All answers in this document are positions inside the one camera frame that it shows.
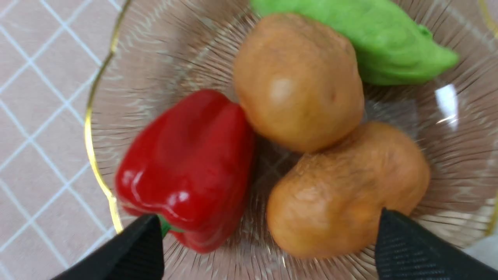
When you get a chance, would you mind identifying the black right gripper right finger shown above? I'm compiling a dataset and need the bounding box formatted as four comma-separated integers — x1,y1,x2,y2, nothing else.
375,208,498,280

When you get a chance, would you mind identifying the brown potato in bowl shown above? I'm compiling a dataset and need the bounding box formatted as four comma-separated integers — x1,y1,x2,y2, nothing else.
233,14,365,153

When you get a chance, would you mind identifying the green bitter gourd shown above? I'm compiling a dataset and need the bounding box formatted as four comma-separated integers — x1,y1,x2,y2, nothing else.
251,0,459,86

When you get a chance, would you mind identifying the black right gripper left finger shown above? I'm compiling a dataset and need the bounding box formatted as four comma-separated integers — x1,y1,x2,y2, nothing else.
54,215,165,280

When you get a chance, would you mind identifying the red bell pepper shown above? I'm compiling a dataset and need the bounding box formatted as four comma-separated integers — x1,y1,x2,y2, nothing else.
114,90,256,254

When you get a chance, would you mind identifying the brown potato from bag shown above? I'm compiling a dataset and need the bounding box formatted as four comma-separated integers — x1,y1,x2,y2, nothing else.
267,122,431,258

